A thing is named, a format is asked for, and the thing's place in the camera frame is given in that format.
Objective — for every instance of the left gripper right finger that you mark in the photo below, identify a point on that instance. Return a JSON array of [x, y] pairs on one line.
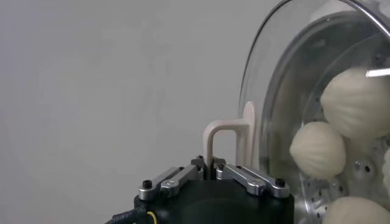
[[243, 176]]

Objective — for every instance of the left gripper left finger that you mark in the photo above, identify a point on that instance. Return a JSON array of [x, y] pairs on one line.
[[179, 179]]

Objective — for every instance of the white steamed baozi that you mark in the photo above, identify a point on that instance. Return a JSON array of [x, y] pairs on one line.
[[318, 149], [353, 211], [356, 103]]

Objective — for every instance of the stainless steel steamer basket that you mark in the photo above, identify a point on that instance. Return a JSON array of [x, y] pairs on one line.
[[292, 91]]

